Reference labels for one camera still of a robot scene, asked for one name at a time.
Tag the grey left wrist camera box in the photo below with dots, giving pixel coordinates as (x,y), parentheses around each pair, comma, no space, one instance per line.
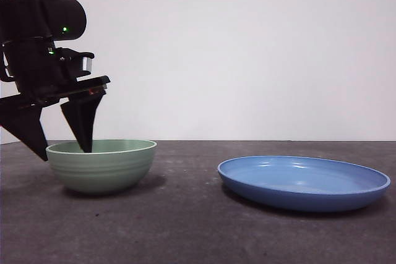
(87,63)

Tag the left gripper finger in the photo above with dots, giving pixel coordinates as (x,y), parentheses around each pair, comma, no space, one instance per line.
(82,121)
(24,128)

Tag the blue round plate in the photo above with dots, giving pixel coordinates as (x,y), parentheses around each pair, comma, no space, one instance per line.
(294,177)

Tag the green ribbed bowl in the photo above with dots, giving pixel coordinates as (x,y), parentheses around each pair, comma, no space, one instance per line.
(102,174)

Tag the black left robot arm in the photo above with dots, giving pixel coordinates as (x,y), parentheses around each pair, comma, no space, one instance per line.
(31,13)

